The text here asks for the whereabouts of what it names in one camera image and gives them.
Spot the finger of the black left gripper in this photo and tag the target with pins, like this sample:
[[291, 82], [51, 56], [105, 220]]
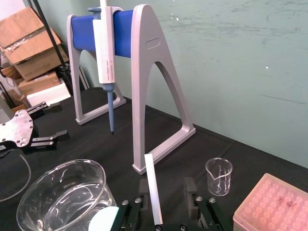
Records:
[[48, 140], [39, 107]]

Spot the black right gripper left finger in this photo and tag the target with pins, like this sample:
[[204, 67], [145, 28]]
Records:
[[144, 192]]

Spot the left gripper body silver plate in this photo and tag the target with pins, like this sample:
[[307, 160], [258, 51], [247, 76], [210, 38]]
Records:
[[14, 130]]

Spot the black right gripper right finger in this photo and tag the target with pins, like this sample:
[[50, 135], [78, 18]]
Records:
[[190, 192]]

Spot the white stirring rod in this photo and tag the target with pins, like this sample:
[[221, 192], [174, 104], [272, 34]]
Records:
[[152, 187]]

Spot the white foam block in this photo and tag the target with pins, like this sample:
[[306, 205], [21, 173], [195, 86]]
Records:
[[48, 95]]

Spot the small flat cardboard box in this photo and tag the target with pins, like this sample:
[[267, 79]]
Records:
[[36, 84]]

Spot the small brown cardboard box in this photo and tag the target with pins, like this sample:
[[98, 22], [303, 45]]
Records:
[[15, 98]]

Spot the small clear glass beaker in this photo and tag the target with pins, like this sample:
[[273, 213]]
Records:
[[219, 183]]

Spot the cardboard box with label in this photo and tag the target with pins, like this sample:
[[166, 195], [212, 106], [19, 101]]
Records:
[[36, 67]]

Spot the large clear glass dish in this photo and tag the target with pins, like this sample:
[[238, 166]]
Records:
[[103, 178]]

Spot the black table cloth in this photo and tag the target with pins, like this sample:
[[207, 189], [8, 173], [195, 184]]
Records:
[[96, 144]]

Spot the pale round disc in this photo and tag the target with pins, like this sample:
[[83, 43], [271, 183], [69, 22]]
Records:
[[103, 219]]

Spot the white leaning panel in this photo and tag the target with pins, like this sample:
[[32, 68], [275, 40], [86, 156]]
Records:
[[84, 79]]

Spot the black tripod pole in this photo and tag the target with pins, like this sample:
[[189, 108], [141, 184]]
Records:
[[49, 31]]

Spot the pink pipette tip box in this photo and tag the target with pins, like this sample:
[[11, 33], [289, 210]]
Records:
[[272, 204]]

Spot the white and blue pipette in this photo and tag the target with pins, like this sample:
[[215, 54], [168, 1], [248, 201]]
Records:
[[104, 48]]

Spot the grey pipette stand blue bar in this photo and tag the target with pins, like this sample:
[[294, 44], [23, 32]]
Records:
[[144, 60]]

